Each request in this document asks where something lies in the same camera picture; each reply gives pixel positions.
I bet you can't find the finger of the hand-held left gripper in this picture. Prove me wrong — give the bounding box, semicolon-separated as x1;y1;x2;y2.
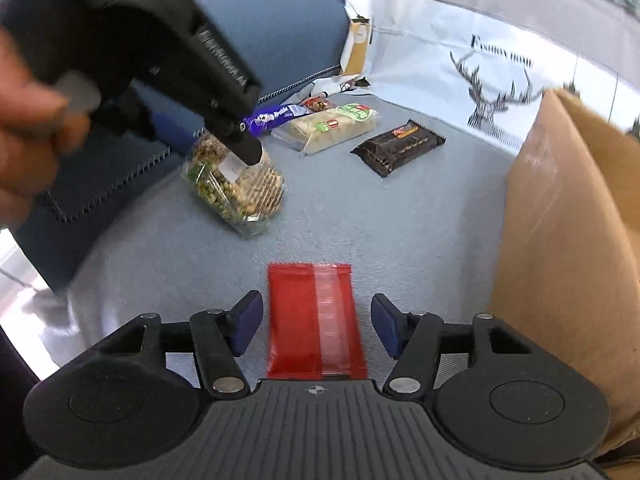
207;105;264;167
147;109;211;153

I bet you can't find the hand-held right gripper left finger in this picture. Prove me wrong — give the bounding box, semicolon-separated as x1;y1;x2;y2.
102;290;264;401

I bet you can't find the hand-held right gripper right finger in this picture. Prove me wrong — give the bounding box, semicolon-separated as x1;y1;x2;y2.
371;294;538;401

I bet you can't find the plain red snack packet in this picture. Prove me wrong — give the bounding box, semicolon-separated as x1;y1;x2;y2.
266;261;369;381

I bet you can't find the clear green mixed nuts packet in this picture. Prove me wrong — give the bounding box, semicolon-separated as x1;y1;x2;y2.
182;130;287;239

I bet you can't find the cardboard box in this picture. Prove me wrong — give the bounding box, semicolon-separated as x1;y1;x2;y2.
487;87;640;466

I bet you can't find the person's left hand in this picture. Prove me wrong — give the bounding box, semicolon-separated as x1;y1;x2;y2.
0;25;103;233

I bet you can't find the purple white snack packet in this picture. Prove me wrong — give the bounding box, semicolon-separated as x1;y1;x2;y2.
242;104;309;137

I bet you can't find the white green cracker packet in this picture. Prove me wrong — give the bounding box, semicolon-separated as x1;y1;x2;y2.
272;102;381;156

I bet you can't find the grey deer print sheet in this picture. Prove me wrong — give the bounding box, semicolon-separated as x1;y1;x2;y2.
65;0;640;391

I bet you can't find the black chocolate bar packet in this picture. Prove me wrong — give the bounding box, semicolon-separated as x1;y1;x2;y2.
350;121;446;177

